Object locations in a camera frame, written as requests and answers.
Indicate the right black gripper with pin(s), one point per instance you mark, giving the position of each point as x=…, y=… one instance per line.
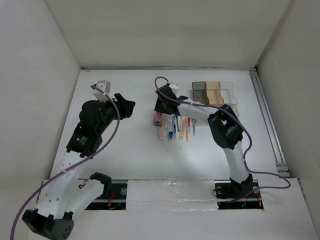
x=159, y=106

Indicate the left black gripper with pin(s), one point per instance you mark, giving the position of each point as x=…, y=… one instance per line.
x=125, y=106

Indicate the clear glue bottle blue cap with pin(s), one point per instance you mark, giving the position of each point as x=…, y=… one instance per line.
x=170, y=128

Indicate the blue clear highlighter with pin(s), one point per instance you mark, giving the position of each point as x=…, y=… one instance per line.
x=193, y=127

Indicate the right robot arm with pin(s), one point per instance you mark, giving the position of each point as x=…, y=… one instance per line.
x=225, y=128

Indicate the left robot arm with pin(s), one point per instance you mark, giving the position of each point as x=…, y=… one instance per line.
x=54, y=216

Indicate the transparent desk organizer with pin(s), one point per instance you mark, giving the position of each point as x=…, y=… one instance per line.
x=215, y=93

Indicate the blue gel pen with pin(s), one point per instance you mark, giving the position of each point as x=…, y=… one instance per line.
x=177, y=123

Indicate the yellow highlighter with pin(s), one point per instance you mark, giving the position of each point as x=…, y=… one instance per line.
x=182, y=127

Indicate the pink correction tape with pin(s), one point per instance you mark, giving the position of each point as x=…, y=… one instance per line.
x=161, y=134

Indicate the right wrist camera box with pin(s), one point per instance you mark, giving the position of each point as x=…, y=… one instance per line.
x=174, y=87

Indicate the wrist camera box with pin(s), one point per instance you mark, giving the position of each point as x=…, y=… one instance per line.
x=101, y=87
x=174, y=87

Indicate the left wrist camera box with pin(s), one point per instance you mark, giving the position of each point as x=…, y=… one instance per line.
x=101, y=87

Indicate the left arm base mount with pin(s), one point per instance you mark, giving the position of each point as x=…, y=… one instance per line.
x=114, y=199

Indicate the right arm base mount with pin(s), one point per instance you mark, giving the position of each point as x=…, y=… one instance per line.
x=228, y=199

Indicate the aluminium rail right side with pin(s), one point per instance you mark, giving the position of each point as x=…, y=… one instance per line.
x=279, y=158

